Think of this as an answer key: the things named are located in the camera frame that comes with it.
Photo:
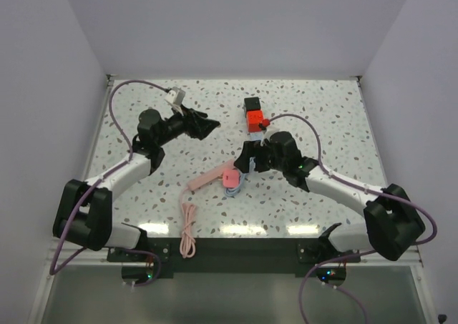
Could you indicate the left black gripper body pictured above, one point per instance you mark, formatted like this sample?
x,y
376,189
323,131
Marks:
x,y
179,124

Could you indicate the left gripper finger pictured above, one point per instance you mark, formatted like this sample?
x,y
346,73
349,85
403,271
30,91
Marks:
x,y
201,127
190,112

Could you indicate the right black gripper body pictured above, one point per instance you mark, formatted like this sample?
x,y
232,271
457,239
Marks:
x,y
271,162

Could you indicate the red cube plug adapter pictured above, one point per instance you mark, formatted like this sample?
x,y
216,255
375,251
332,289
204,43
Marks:
x,y
254,119

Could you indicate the pink plug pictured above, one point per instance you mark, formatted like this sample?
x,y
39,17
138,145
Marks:
x,y
231,178

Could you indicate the black cube plug adapter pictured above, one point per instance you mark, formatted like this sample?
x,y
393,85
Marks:
x,y
251,104

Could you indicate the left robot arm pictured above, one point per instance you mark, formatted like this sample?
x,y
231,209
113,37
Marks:
x,y
84,215

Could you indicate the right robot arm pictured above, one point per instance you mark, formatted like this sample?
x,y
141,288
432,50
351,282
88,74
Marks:
x,y
391,223

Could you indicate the pink power strip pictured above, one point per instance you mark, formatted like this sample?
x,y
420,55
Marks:
x,y
209,176

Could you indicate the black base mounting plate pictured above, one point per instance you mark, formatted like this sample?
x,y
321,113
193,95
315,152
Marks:
x,y
245,255

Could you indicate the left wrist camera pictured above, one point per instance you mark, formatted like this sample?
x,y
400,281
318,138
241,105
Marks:
x,y
175,96

